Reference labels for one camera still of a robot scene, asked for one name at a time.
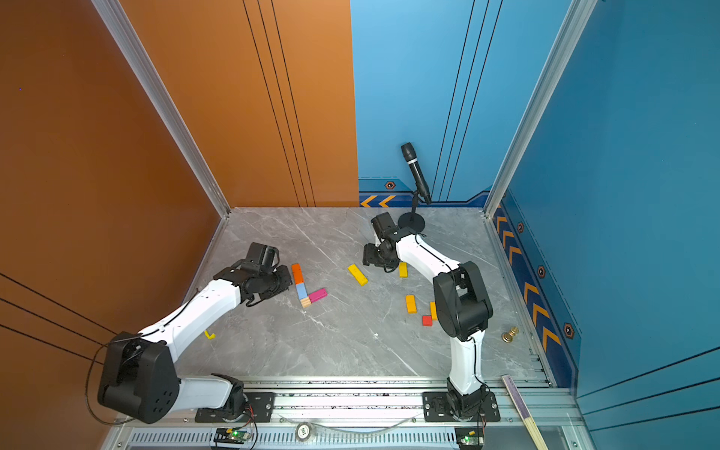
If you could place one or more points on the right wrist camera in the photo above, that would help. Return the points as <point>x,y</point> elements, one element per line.
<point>384,226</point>

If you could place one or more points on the aluminium front rail frame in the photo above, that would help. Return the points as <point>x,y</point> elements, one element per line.
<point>367,413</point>

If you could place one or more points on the left green circuit board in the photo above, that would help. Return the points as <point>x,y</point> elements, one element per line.
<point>227,438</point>

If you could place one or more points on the yellow-orange block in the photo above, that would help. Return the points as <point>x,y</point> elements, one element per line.
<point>411,306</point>

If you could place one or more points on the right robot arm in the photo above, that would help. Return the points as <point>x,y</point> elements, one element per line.
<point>463,309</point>

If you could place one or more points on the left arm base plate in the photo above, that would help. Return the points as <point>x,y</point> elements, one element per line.
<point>249,407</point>

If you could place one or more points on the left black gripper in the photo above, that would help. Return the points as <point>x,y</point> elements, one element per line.
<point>283,270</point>

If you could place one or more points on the black microphone on stand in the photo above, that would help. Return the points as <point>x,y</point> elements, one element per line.
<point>412,219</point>

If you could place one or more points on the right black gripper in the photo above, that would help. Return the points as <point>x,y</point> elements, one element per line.
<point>368,257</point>

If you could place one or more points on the magenta block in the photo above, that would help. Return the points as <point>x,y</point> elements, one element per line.
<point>318,295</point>

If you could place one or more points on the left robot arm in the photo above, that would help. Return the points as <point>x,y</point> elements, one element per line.
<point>139,377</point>

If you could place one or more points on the right green circuit board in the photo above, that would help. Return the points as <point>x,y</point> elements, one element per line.
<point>469,439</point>

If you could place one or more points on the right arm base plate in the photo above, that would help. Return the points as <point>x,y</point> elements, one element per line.
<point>437,408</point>

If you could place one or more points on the folded fan stick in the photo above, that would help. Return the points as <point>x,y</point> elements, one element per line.
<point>524,413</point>

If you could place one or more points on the long yellow block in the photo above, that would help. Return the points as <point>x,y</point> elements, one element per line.
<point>358,275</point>

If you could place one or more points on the orange long block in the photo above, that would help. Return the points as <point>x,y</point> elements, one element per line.
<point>297,274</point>

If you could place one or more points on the orange-yellow block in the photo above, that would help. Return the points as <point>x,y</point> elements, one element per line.
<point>433,311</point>

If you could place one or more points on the brass knob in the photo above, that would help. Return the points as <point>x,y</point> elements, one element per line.
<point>509,336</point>

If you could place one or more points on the light blue block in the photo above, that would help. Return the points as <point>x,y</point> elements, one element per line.
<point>301,291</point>

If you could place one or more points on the green circuit board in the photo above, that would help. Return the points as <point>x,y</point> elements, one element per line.
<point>227,438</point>
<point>469,439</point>

